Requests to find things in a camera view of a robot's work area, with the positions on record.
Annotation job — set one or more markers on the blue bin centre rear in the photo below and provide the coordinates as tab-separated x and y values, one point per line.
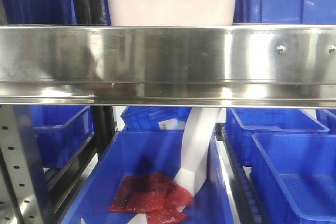
155	118

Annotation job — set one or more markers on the blue bin right rear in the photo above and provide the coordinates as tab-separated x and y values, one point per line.
242	123

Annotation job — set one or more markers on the steel shelf rack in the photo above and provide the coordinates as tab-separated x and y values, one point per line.
232	66

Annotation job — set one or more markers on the blue bin lower left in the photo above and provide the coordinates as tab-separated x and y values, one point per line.
60	130

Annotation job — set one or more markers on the blue bin lower right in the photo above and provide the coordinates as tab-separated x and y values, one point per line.
294	175

